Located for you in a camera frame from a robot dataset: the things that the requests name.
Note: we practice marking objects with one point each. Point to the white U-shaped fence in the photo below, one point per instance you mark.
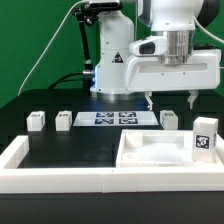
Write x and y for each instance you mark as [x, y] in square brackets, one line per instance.
[100, 180]

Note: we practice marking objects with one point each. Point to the white sheet with tags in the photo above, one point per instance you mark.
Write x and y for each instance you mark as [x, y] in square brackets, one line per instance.
[116, 118]

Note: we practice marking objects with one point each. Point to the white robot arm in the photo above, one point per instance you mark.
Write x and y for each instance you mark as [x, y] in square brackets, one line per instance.
[167, 60]

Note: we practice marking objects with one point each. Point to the white square table top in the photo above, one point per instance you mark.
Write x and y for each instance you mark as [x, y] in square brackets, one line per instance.
[159, 148]

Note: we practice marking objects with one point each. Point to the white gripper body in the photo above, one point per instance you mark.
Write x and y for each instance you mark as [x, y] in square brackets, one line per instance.
[148, 74]

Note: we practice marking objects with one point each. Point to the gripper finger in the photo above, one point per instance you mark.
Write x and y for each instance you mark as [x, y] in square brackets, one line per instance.
[148, 100]
[192, 97]

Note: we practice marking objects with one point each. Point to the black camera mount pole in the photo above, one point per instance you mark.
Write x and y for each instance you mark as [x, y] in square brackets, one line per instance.
[86, 16]

